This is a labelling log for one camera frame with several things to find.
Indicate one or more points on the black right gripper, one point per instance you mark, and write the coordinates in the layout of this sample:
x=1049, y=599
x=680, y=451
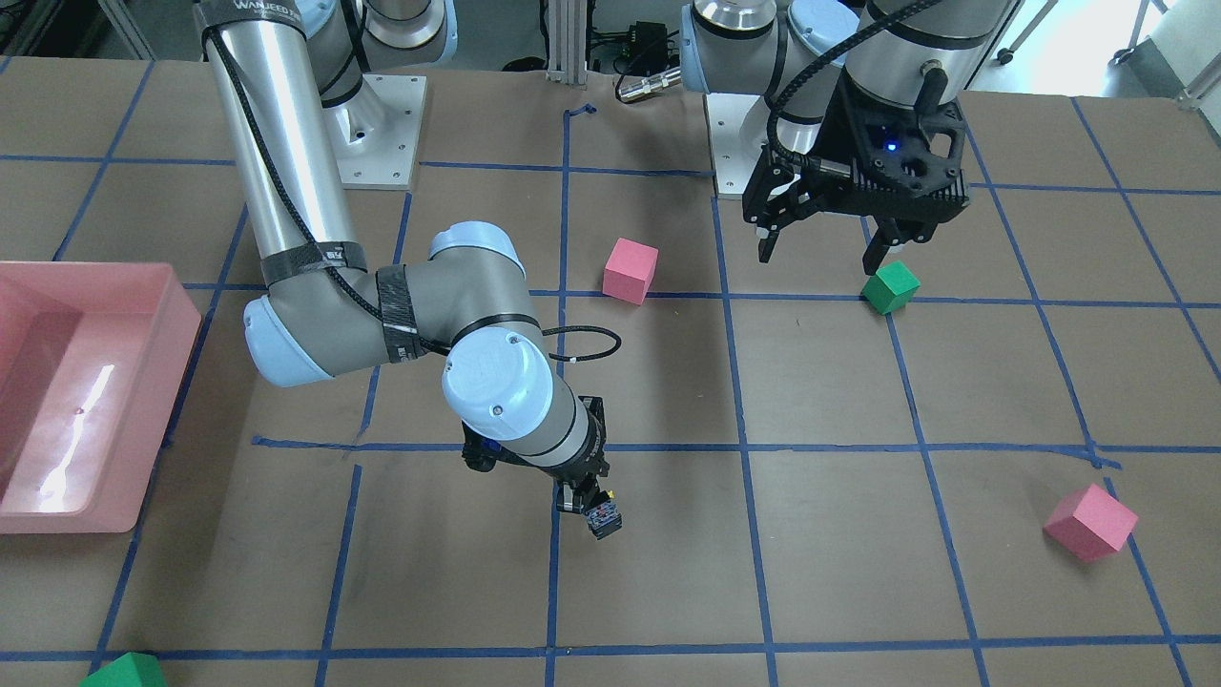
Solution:
x=578, y=476

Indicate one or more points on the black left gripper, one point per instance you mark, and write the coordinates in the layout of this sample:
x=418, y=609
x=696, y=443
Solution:
x=843, y=131

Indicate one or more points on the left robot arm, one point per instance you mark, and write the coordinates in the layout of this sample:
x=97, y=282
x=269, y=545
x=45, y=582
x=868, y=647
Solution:
x=793, y=53

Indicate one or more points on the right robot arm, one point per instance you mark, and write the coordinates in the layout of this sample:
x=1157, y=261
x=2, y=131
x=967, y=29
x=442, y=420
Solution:
x=308, y=120

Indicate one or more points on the green cube near base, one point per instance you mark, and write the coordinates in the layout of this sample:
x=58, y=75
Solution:
x=891, y=288

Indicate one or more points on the pink cube near base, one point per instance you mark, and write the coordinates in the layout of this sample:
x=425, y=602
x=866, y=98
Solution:
x=629, y=271

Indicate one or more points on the pink cube far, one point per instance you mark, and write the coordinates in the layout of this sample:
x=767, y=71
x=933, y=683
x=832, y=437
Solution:
x=1091, y=524

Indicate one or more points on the green cube by bin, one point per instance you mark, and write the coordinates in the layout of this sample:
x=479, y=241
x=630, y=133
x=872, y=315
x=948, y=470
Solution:
x=129, y=670

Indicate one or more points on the pink plastic bin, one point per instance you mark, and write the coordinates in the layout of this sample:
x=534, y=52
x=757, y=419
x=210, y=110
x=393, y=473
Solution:
x=93, y=357

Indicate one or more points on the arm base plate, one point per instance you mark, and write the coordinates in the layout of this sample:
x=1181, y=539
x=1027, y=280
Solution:
x=736, y=132
x=375, y=133

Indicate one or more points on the aluminium frame post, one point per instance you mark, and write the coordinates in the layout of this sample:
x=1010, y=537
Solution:
x=567, y=37

